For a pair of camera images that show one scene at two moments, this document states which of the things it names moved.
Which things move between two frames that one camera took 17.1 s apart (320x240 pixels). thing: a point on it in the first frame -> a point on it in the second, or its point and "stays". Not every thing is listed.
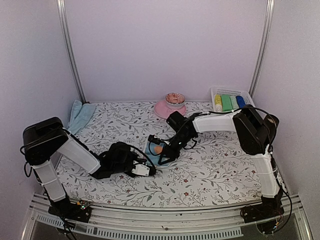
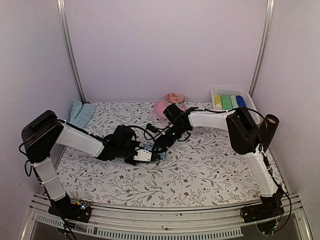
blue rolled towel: (241, 101) stays
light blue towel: (80, 115) stays
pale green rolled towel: (234, 102) stays
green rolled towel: (226, 103) stays
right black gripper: (170, 152) -> (161, 144)
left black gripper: (135, 156) -> (135, 142)
